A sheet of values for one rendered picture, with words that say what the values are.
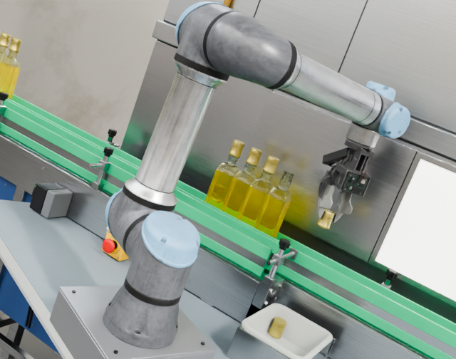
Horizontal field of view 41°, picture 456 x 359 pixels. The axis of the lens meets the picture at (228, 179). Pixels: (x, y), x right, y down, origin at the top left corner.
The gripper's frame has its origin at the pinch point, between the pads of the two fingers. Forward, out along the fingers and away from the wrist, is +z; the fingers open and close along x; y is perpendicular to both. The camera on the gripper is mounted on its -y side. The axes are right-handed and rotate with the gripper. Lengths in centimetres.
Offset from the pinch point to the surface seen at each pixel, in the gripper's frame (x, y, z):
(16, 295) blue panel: -66, -53, 66
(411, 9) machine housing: 12, -19, -57
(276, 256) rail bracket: -11.4, 4.2, 12.8
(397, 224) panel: 22.8, -2.4, -1.7
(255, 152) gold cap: -16.1, -21.8, -6.6
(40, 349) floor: -49, -89, 108
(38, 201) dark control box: -68, -41, 29
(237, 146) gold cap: -20.3, -25.7, -6.1
